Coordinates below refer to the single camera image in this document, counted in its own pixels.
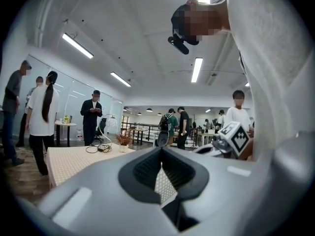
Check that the white curved desk lamp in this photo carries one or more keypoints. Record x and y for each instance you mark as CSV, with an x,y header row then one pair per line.
x,y
112,117

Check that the person's head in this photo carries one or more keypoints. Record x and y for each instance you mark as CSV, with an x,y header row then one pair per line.
x,y
197,21

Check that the checkered cloth covered table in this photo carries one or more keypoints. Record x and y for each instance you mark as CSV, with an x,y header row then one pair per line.
x,y
165,185
73,161

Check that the black metal railing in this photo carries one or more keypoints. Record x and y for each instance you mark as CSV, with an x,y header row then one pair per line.
x,y
140,133

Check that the person's grey sweater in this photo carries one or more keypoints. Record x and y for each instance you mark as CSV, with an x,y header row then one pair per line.
x,y
270,58

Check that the potted reddish plant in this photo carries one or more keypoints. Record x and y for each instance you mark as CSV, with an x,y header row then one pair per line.
x,y
124,141

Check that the yellow flowers in vase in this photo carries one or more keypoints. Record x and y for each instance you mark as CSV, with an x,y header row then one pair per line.
x,y
66,119

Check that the round white table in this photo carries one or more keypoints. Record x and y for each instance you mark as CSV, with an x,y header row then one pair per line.
x,y
65,124

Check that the black office chair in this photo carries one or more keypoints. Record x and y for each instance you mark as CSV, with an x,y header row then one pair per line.
x,y
103,125

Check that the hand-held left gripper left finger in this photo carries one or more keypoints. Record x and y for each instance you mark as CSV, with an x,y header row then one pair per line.
x,y
98,205

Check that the black head-worn camera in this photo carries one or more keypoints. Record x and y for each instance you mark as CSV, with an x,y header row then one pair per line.
x,y
178,44

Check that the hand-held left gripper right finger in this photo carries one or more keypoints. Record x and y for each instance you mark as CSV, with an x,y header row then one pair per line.
x,y
233,193

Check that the clear water bottle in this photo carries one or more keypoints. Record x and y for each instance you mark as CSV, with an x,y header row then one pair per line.
x,y
79,135

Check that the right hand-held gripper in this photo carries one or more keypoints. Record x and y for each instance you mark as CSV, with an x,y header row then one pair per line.
x,y
236,139

